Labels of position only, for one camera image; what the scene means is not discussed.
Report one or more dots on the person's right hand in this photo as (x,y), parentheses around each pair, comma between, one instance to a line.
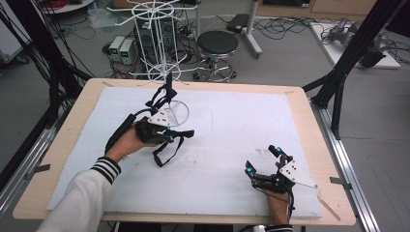
(277,206)

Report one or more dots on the round white table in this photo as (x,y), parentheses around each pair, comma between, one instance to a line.
(67,6)

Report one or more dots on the aluminium rail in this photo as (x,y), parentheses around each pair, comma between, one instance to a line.
(348,167)
(29,161)

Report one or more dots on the grey robot device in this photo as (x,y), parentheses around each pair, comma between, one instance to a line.
(346,34)

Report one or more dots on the person's left hand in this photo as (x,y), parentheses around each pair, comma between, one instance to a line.
(129,143)

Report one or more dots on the black power adapter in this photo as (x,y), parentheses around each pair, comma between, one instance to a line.
(238,22)

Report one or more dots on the white table leg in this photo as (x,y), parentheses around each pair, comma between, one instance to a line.
(251,29)

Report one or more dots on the grey bench power supply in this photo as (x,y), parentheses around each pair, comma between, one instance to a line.
(126,51)
(115,46)

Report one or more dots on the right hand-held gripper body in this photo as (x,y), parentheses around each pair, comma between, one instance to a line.
(283,179)

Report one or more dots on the white foam mat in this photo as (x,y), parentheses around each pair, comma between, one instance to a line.
(219,180)

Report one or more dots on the black metal frame post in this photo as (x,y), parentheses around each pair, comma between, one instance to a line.
(351,51)
(42,48)

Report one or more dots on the black round stool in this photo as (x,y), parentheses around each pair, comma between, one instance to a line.
(217,42)

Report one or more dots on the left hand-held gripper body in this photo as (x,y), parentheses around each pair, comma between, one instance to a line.
(151,129)

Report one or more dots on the white floor platform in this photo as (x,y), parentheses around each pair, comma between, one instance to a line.
(332,48)

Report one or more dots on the thin wooden stick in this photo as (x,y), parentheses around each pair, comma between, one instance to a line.
(328,206)

